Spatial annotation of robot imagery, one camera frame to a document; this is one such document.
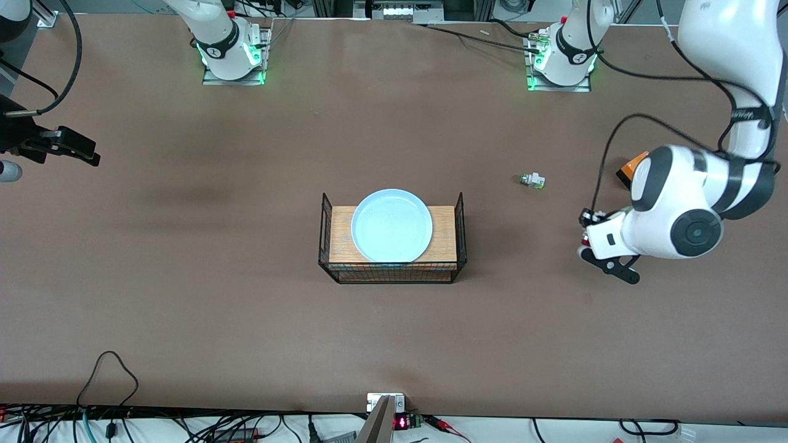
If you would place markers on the orange button enclosure box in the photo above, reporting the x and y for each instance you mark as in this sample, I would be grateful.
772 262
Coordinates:
631 167

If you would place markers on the small red display module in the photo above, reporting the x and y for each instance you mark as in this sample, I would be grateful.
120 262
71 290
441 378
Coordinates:
401 422

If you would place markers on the green push button switch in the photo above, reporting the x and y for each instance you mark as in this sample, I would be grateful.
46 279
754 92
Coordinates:
533 180

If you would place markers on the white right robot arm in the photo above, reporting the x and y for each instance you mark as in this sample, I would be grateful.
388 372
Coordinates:
215 31

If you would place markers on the red black probe lead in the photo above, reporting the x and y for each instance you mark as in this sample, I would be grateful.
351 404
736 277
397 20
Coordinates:
443 423

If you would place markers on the grey metal beam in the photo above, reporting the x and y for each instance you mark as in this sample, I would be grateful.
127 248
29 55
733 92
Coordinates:
377 427

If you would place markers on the light blue round plate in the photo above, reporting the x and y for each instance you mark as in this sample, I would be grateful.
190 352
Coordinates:
391 226

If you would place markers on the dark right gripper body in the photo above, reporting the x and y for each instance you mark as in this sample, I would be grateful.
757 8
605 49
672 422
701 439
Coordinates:
17 134

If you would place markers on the aluminium frame structure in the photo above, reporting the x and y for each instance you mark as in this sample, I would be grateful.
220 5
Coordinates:
400 11

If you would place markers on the silver metal bracket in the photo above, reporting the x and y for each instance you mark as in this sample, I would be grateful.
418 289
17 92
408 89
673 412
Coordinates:
372 403

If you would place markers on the metal base plate right arm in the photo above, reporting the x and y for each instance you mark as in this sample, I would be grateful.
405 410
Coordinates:
237 82

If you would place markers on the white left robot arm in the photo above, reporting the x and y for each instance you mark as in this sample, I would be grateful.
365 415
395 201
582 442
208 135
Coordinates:
726 37

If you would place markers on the metal base plate left arm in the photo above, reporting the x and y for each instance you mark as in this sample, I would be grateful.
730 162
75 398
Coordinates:
578 88

